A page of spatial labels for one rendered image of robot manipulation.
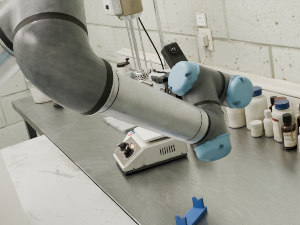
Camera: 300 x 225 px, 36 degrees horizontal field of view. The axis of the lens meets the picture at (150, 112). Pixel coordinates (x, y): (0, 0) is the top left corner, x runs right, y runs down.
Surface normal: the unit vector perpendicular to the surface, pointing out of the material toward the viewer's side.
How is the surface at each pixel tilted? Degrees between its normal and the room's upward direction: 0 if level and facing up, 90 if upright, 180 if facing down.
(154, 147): 90
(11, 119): 90
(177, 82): 60
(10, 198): 45
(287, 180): 0
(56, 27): 53
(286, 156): 0
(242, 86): 89
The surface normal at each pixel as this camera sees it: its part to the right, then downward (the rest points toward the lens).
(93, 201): -0.18, -0.93
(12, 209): 0.19, -0.51
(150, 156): 0.30, 0.25
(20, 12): -0.62, -0.29
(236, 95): 0.58, 0.14
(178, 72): -0.79, -0.18
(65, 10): 0.49, -0.51
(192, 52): -0.87, 0.30
